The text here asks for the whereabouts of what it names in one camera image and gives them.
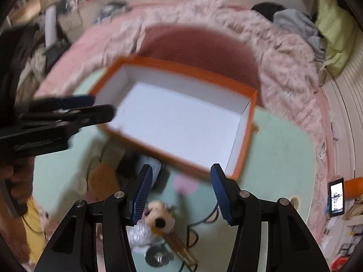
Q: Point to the smartphone with lit screen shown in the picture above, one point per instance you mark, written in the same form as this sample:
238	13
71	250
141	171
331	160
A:
336	197

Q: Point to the white roll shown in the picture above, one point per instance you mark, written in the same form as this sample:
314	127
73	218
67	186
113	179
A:
51	25

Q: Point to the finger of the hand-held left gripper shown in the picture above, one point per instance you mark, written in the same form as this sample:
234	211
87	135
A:
76	101
93	113

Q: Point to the black garment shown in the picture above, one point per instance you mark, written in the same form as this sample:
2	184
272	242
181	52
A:
268	11

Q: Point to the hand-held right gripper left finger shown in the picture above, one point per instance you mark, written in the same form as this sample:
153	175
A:
141	195

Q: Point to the black rectangular case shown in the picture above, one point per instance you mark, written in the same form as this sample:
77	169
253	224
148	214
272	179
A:
127	170

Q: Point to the light green cloth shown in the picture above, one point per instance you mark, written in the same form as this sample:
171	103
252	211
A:
337	28

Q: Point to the floral pink blanket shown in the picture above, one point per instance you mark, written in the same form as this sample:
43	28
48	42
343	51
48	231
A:
283	62

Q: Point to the grey garment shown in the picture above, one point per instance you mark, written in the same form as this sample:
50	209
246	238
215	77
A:
297	25

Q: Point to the red printed packet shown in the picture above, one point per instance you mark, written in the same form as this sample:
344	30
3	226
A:
343	265

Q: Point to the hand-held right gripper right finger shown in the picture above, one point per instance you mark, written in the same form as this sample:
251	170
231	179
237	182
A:
221	195

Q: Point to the clear bubble wrap bundle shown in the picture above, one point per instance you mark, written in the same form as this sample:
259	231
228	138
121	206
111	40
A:
139	236

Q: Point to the brown plush toy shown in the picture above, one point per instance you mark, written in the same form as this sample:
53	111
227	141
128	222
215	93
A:
103	180

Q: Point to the grey blue clothing pile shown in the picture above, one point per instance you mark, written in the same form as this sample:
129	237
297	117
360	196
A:
112	11

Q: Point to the yellow cloth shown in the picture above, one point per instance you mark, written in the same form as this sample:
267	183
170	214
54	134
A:
37	232

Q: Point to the person's left forearm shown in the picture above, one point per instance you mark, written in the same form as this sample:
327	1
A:
12	238

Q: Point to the maroon cushion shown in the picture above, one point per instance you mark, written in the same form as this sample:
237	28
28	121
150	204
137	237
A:
198	48

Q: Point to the orange cardboard box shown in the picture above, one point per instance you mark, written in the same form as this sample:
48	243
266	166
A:
175	113

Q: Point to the white slatted panel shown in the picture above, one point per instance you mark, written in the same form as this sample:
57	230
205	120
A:
348	113

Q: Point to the amber glass vial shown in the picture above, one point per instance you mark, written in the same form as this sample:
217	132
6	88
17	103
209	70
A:
181	248

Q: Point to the person's left hand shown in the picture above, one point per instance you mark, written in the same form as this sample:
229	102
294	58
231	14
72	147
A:
21	178

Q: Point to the beige crumpled cloth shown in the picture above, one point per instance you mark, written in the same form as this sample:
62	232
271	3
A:
353	209

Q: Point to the green cartoon lap table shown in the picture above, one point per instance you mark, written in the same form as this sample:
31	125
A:
85	51

